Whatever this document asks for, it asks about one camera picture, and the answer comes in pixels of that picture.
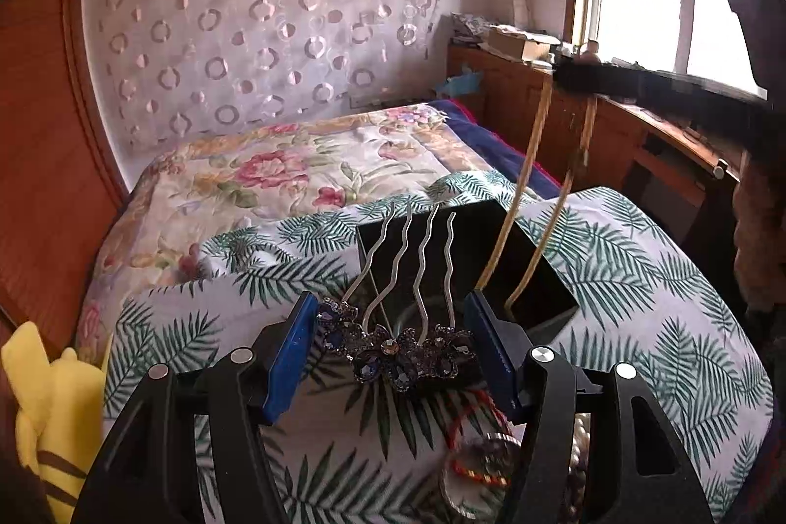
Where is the yellow plush toy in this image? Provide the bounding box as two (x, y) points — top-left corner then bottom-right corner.
(0, 320), (114, 524)

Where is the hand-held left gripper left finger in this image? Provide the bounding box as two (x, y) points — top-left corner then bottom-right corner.
(70, 292), (321, 524)

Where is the floral quilt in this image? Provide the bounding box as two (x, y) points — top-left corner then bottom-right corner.
(77, 103), (498, 371)

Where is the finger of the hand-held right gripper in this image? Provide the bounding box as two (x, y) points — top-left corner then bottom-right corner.
(554, 59), (768, 118)

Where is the red string bracelet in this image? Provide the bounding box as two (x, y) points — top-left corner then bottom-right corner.
(443, 387), (524, 491)

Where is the wooden desk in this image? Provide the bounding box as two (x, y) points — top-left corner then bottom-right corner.
(445, 42), (744, 230)

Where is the gold chain necklace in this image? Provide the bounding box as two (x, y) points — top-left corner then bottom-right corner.
(477, 68), (600, 317)

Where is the pearl necklace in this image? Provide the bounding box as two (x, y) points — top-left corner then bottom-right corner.
(561, 412), (593, 524)

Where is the black jewelry box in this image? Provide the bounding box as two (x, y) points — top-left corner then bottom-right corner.
(356, 198), (579, 354)

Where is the blue paper item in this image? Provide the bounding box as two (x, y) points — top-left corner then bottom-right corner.
(437, 65), (485, 100)

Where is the dark blue blanket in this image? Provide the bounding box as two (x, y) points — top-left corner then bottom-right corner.
(426, 97), (562, 202)

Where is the palm leaf printed cloth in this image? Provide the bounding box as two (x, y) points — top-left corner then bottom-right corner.
(101, 174), (776, 524)

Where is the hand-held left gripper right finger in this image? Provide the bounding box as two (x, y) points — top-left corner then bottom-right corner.
(462, 289), (717, 524)

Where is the jeweled flower hair comb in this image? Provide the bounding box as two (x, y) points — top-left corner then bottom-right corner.
(315, 203), (478, 395)

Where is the silver bangle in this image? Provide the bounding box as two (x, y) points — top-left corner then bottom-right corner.
(438, 437), (523, 522)

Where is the cardboard box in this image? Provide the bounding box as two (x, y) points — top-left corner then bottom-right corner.
(485, 26), (557, 64)

